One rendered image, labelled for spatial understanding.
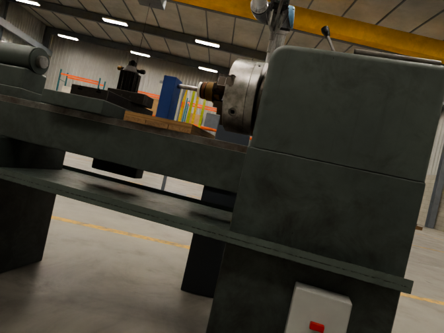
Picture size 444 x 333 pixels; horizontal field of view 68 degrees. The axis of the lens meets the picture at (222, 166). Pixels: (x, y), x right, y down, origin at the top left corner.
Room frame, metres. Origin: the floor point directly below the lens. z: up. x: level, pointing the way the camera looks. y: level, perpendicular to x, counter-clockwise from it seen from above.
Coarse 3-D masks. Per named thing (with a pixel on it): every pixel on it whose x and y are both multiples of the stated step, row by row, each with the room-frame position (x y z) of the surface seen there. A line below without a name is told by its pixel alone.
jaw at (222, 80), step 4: (220, 76) 1.34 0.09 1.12; (232, 76) 1.31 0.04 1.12; (220, 80) 1.34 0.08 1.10; (224, 80) 1.33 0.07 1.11; (228, 80) 1.31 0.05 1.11; (232, 80) 1.31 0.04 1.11; (216, 84) 1.38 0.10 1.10; (220, 84) 1.33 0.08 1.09; (224, 84) 1.33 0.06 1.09; (228, 84) 1.31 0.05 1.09; (232, 84) 1.31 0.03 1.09; (212, 88) 1.42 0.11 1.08; (216, 88) 1.38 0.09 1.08; (220, 88) 1.36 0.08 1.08; (224, 88) 1.35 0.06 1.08; (216, 92) 1.42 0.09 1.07; (220, 92) 1.41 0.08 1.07
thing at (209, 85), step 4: (204, 84) 1.46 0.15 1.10; (208, 84) 1.45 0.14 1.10; (212, 84) 1.45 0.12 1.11; (200, 88) 1.45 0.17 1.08; (204, 88) 1.45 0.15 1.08; (208, 88) 1.44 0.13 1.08; (200, 92) 1.46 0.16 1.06; (204, 92) 1.46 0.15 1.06; (208, 92) 1.44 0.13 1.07; (212, 92) 1.43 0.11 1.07; (200, 96) 1.48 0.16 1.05; (204, 96) 1.47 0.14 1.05; (208, 96) 1.45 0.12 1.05; (212, 96) 1.44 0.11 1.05; (216, 96) 1.45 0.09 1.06; (220, 96) 1.50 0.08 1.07; (208, 100) 1.48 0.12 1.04; (212, 100) 1.46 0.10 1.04
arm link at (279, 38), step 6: (288, 6) 1.80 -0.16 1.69; (294, 12) 1.80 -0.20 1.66; (288, 18) 1.80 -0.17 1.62; (288, 24) 1.83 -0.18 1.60; (282, 30) 1.83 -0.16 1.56; (288, 30) 1.85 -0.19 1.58; (276, 36) 1.86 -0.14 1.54; (282, 36) 1.86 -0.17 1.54; (276, 42) 1.87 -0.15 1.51; (282, 42) 1.88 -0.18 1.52; (276, 48) 1.88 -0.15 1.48; (270, 54) 1.90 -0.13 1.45
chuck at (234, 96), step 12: (240, 60) 1.37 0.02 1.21; (252, 60) 1.39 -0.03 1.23; (240, 72) 1.31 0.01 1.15; (240, 84) 1.29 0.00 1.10; (228, 96) 1.31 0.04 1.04; (240, 96) 1.29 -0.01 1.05; (228, 108) 1.32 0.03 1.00; (240, 108) 1.31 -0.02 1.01; (228, 120) 1.36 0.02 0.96; (240, 120) 1.34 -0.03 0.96; (240, 132) 1.41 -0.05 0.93
